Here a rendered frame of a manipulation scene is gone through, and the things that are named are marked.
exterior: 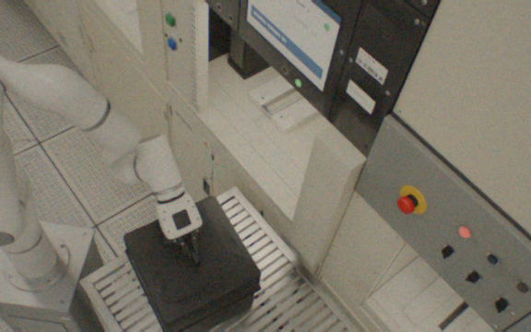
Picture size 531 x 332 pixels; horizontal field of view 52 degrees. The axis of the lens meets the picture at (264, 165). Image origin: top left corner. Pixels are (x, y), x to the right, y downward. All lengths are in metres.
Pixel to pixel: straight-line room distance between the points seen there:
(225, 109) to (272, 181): 0.34
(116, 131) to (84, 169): 1.69
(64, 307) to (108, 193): 1.15
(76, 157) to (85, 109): 1.81
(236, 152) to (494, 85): 1.10
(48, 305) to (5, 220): 0.42
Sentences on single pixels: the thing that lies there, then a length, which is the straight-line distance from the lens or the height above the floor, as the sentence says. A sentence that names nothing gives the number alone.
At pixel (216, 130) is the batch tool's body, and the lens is 1.90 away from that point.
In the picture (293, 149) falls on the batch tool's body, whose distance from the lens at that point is 1.88.
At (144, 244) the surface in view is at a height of 1.01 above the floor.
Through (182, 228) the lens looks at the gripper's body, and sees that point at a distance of 1.43.
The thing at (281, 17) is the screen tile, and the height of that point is 1.57.
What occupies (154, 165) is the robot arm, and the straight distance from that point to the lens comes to 1.37.
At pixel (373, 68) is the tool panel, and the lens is 1.08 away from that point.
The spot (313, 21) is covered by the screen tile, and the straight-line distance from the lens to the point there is 1.17.
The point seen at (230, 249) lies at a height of 1.01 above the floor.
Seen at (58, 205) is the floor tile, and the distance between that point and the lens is 2.83.
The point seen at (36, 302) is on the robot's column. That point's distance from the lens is 1.79.
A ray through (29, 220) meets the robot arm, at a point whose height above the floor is 1.02.
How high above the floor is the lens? 2.37
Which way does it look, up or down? 56 degrees down
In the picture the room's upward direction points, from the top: 9 degrees clockwise
